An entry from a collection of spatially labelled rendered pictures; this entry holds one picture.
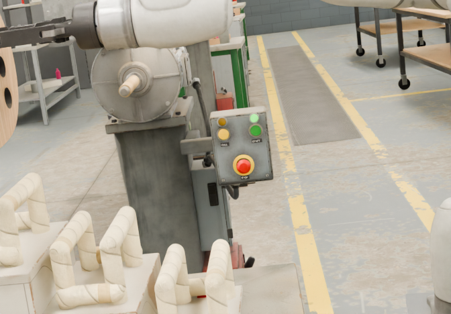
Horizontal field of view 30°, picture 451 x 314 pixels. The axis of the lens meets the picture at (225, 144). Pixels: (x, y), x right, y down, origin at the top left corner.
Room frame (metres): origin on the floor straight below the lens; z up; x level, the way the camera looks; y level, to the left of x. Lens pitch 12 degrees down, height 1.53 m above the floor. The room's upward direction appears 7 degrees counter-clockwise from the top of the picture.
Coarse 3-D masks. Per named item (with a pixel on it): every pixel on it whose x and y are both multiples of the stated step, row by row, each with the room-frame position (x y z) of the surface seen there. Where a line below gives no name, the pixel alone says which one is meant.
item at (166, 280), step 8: (168, 248) 1.44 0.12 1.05; (176, 248) 1.43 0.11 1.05; (168, 256) 1.39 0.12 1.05; (176, 256) 1.39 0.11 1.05; (168, 264) 1.35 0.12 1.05; (176, 264) 1.36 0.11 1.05; (160, 272) 1.32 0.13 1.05; (168, 272) 1.31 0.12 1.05; (176, 272) 1.33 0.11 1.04; (160, 280) 1.28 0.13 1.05; (168, 280) 1.28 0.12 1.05; (176, 280) 1.31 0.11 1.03; (160, 288) 1.27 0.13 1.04; (168, 288) 1.27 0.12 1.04
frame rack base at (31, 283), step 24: (24, 240) 1.42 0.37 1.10; (48, 240) 1.41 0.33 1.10; (24, 264) 1.29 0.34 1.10; (48, 264) 1.35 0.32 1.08; (72, 264) 1.49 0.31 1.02; (0, 288) 1.25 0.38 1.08; (24, 288) 1.25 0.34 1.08; (48, 288) 1.33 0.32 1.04; (0, 312) 1.25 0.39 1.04; (24, 312) 1.25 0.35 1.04
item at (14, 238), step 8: (0, 216) 1.29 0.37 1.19; (8, 216) 1.29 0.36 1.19; (0, 224) 1.29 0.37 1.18; (8, 224) 1.29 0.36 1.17; (16, 224) 1.30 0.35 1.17; (0, 232) 1.29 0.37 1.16; (8, 232) 1.29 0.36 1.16; (16, 232) 1.30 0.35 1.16; (0, 240) 1.29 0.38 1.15; (8, 240) 1.29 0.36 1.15; (16, 240) 1.29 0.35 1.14; (16, 264) 1.29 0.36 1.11
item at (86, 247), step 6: (90, 222) 1.46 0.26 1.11; (90, 228) 1.45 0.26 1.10; (84, 234) 1.45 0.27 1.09; (90, 234) 1.45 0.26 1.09; (84, 240) 1.45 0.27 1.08; (90, 240) 1.45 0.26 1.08; (78, 246) 1.45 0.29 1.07; (84, 246) 1.45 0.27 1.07; (90, 246) 1.45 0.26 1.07; (84, 252) 1.45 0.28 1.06; (90, 252) 1.45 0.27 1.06; (84, 258) 1.45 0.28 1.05; (90, 258) 1.45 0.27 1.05; (96, 258) 1.46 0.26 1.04; (84, 264) 1.45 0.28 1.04; (90, 264) 1.45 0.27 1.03; (96, 264) 1.45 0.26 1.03; (84, 270) 1.45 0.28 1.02; (90, 270) 1.45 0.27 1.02
